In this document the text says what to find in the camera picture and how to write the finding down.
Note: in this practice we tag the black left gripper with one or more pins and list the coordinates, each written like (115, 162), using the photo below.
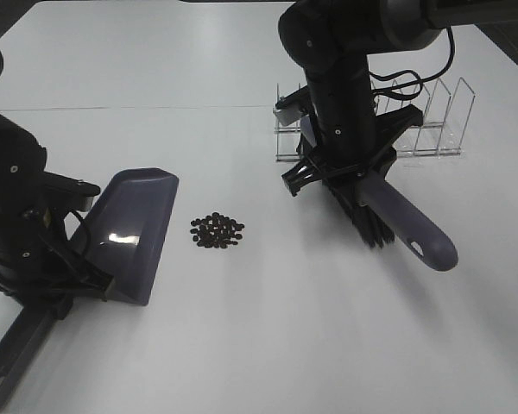
(48, 273)

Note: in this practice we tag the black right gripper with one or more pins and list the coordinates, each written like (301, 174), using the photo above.
(334, 149)

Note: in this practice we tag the purple brush with black bristles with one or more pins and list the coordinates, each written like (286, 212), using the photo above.
(380, 213)

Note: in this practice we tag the purple plastic dustpan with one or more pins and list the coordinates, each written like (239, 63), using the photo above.
(128, 221)

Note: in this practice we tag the pile of coffee beans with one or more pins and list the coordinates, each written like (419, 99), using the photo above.
(216, 231)

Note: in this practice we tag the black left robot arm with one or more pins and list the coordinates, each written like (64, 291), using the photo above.
(24, 210)

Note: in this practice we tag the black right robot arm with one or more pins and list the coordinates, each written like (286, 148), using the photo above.
(351, 118)

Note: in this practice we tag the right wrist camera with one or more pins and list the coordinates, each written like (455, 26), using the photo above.
(292, 108)

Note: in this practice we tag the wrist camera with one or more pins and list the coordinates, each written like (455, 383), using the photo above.
(292, 108)
(65, 193)

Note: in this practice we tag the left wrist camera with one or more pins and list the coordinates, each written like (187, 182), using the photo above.
(65, 193)

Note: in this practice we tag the metal wire rack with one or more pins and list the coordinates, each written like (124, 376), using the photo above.
(446, 111)

